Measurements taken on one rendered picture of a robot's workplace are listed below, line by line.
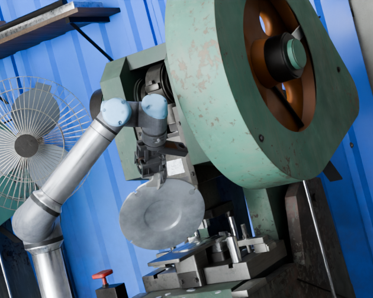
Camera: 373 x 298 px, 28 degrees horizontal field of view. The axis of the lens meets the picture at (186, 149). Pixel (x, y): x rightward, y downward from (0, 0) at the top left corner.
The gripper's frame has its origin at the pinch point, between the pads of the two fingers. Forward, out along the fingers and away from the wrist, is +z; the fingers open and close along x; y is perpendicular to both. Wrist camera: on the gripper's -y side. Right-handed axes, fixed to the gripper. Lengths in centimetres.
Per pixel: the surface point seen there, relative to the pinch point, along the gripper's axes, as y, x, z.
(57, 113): 9, -91, 40
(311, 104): -66, -15, -3
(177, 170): -14.4, -16.5, 14.1
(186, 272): -6.4, 11.3, 35.1
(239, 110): -19.2, 12.0, -34.8
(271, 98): -44.2, -9.6, -15.6
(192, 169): -16.7, -10.0, 8.7
